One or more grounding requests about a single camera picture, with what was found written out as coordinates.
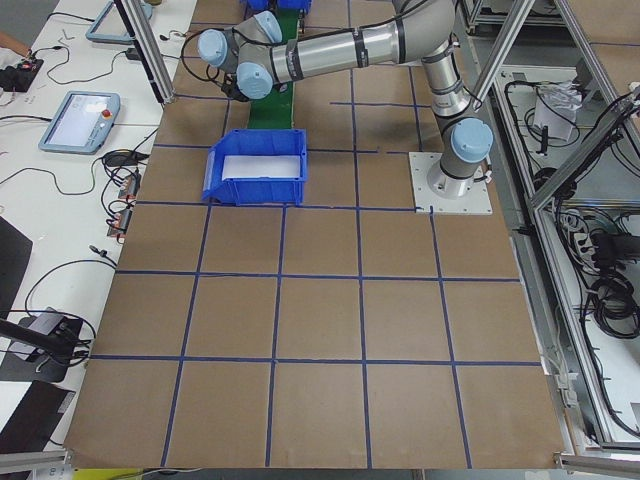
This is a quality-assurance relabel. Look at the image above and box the near teach pendant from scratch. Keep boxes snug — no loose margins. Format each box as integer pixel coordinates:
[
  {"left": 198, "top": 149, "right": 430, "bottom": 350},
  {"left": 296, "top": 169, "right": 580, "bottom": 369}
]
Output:
[{"left": 38, "top": 91, "right": 121, "bottom": 154}]

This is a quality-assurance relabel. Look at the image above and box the black power adapter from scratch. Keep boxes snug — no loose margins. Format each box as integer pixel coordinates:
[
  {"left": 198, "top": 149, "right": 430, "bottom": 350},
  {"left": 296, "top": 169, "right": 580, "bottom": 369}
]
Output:
[{"left": 125, "top": 47, "right": 142, "bottom": 62}]

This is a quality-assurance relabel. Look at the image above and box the blue bin with white foam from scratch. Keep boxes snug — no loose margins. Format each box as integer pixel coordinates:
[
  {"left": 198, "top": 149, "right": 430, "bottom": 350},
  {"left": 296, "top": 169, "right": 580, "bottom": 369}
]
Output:
[{"left": 201, "top": 129, "right": 308, "bottom": 205}]

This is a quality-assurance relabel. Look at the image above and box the far teach pendant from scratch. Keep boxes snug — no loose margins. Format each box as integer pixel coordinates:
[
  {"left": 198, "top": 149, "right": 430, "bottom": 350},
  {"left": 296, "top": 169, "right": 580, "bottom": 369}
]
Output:
[{"left": 85, "top": 1, "right": 133, "bottom": 45}]

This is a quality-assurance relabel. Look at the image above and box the aluminium frame post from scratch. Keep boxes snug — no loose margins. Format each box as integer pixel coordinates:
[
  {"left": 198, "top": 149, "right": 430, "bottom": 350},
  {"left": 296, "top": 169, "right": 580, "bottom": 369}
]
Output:
[{"left": 114, "top": 0, "right": 175, "bottom": 105}]

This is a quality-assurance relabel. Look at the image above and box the teach pendant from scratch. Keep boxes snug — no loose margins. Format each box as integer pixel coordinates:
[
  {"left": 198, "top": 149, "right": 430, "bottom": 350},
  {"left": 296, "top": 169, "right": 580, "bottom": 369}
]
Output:
[
  {"left": 85, "top": 1, "right": 133, "bottom": 45},
  {"left": 38, "top": 91, "right": 121, "bottom": 154}
]

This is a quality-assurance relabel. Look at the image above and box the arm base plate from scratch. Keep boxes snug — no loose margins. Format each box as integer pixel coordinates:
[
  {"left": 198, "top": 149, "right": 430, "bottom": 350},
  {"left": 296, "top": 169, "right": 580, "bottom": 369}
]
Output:
[{"left": 409, "top": 152, "right": 493, "bottom": 216}]

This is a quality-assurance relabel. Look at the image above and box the green conveyor belt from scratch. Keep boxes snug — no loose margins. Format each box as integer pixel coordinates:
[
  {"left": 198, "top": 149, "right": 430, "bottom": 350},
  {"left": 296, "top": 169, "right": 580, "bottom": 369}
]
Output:
[{"left": 247, "top": 8, "right": 299, "bottom": 129}]

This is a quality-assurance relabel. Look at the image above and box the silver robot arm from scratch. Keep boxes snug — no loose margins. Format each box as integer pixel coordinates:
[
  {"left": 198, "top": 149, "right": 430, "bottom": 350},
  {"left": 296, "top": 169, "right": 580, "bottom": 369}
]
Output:
[{"left": 197, "top": 1, "right": 493, "bottom": 181}]

